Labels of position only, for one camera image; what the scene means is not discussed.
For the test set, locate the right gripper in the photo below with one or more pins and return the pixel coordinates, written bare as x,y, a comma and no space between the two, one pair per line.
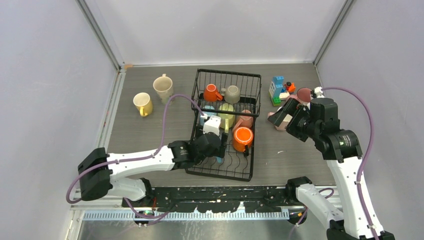
290,107

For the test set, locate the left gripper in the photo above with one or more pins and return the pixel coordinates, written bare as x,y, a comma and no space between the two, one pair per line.
219,152

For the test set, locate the light blue mug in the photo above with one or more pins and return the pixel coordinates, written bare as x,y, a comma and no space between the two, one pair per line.
209,113

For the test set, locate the orange mug front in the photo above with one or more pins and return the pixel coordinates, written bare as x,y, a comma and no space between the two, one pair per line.
242,140

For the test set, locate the orange mug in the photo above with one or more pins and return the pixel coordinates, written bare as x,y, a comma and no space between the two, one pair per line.
211,93
242,140

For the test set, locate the cream floral tall mug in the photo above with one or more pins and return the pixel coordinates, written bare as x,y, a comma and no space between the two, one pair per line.
164,88

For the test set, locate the yellow mug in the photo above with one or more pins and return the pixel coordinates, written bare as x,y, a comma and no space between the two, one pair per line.
143,103

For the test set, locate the pink faceted mug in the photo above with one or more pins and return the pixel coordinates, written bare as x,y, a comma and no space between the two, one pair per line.
282,126

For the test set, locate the pink round mug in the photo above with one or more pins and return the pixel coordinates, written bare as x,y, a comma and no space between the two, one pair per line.
303,95

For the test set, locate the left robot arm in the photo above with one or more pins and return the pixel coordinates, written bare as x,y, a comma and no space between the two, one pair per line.
102,174

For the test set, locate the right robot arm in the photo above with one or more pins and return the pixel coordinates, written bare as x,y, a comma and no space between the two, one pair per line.
341,150

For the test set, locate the toy block building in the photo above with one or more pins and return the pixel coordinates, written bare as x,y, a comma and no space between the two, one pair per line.
278,90

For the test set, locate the toy figure orange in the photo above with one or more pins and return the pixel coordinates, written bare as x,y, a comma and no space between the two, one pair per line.
290,87

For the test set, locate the light green mug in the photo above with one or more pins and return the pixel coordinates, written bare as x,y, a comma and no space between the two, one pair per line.
227,117

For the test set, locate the salmon pink mug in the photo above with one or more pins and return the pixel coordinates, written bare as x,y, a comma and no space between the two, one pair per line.
243,121

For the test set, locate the orange mug on shelf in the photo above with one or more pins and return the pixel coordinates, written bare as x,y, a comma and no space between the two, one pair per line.
211,93

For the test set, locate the grey mug on shelf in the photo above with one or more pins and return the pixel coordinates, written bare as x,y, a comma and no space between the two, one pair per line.
231,94

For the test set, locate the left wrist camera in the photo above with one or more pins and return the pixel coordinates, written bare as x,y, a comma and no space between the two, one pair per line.
210,124

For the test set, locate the black wire dish rack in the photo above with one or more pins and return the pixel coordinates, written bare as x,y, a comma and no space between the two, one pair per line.
234,165

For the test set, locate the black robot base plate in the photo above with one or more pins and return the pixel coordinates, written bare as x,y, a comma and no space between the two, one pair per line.
219,199

